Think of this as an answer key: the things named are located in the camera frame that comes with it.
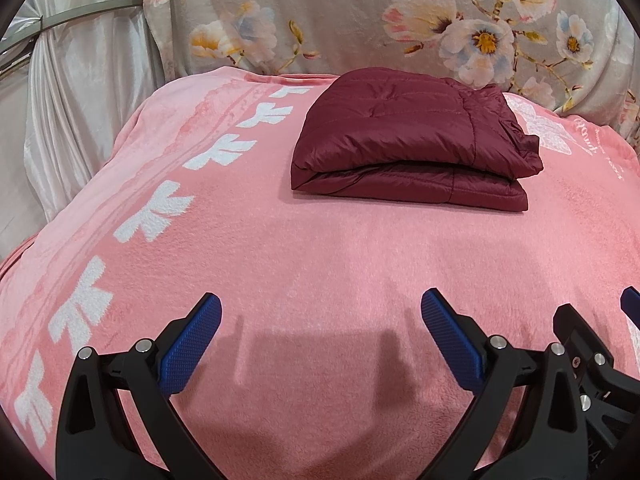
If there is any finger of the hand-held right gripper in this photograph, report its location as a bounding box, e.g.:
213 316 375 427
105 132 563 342
552 303 628 413
620 286 640 333

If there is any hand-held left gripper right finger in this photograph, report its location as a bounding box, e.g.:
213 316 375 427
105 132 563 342
420 287 595 480

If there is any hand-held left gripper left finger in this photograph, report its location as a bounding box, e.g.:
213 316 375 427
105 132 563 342
55 291 224 480

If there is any maroon puffer jacket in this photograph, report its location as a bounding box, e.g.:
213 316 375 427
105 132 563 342
290 70 545 212

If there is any pink fleece blanket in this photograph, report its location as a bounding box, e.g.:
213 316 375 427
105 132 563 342
0 66 640 480

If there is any white satin curtain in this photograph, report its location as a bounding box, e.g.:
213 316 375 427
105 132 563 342
0 0 168 266

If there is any grey floral blanket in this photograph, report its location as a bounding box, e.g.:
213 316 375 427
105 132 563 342
140 0 640 151

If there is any curved metal rail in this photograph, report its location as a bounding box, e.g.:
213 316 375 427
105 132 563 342
0 2 144 57

